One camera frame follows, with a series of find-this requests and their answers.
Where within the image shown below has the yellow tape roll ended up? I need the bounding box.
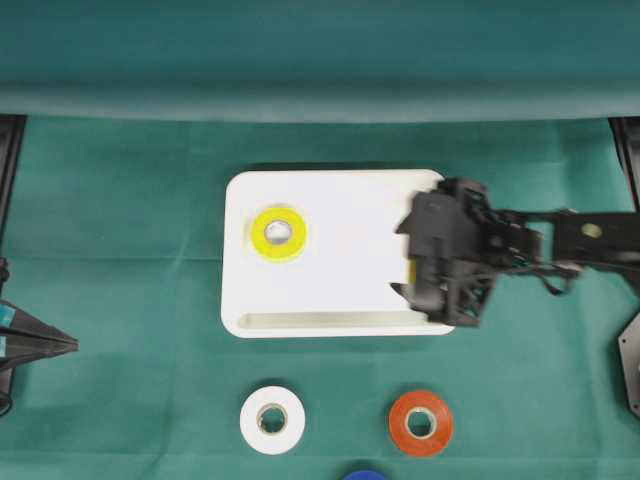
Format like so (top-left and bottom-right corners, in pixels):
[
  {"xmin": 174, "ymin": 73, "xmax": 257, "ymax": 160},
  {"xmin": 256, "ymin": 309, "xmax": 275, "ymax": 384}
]
[{"xmin": 249, "ymin": 205, "xmax": 307, "ymax": 262}]

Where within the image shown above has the black frame post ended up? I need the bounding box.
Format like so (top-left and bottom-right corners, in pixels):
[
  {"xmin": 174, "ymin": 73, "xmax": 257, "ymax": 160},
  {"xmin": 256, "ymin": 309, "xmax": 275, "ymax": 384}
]
[
  {"xmin": 608, "ymin": 116, "xmax": 640, "ymax": 211},
  {"xmin": 0, "ymin": 114, "xmax": 27, "ymax": 232}
]

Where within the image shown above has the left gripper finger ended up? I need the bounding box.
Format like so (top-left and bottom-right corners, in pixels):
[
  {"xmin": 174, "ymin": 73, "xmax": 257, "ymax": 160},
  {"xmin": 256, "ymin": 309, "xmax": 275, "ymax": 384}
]
[
  {"xmin": 1, "ymin": 300, "xmax": 79, "ymax": 345},
  {"xmin": 1, "ymin": 343, "xmax": 79, "ymax": 371}
]

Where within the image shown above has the black right frame post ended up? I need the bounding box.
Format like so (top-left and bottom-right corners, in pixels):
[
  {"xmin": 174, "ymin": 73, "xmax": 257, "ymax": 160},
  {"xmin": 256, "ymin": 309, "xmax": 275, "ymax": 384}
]
[{"xmin": 608, "ymin": 116, "xmax": 640, "ymax": 211}]

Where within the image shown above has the green table cloth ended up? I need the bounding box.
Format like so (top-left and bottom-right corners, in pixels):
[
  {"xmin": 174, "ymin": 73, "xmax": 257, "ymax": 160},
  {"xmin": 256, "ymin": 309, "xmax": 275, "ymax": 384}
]
[{"xmin": 1, "ymin": 1, "xmax": 639, "ymax": 479}]

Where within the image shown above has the white tape roll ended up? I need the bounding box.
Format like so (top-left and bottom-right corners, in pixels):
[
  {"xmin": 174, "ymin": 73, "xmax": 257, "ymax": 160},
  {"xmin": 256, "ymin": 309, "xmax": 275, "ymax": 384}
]
[{"xmin": 239, "ymin": 386, "xmax": 306, "ymax": 455}]

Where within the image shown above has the blue tape roll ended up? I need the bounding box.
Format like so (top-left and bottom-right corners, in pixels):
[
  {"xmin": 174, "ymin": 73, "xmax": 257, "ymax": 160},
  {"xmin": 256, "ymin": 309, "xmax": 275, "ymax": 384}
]
[{"xmin": 342, "ymin": 469, "xmax": 386, "ymax": 480}]

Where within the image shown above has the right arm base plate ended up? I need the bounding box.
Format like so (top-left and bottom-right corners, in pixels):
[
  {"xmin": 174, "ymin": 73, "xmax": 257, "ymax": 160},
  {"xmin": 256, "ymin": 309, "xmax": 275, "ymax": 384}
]
[{"xmin": 617, "ymin": 313, "xmax": 640, "ymax": 418}]

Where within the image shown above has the red tape roll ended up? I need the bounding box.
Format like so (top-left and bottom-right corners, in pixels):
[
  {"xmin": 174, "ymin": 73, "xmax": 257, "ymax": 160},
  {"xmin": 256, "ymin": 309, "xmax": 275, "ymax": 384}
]
[{"xmin": 387, "ymin": 389, "xmax": 454, "ymax": 458}]

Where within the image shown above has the white plastic tray case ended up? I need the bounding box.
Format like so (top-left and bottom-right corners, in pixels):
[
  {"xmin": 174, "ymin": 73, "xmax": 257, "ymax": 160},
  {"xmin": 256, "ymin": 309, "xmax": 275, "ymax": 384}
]
[{"xmin": 220, "ymin": 169, "xmax": 450, "ymax": 338}]

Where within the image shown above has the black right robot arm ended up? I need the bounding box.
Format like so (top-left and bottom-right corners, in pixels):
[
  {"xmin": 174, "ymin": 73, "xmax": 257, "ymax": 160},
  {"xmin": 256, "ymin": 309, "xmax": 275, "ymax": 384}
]
[{"xmin": 391, "ymin": 177, "xmax": 639, "ymax": 327}]

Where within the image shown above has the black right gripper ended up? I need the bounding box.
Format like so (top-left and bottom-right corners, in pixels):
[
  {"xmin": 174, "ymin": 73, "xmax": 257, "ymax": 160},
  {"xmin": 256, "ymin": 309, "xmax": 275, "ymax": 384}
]
[{"xmin": 390, "ymin": 177, "xmax": 543, "ymax": 327}]

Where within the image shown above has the black left frame post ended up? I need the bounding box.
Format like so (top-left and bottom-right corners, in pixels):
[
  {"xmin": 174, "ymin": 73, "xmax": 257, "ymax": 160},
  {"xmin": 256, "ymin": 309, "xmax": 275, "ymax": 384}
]
[{"xmin": 0, "ymin": 114, "xmax": 27, "ymax": 232}]

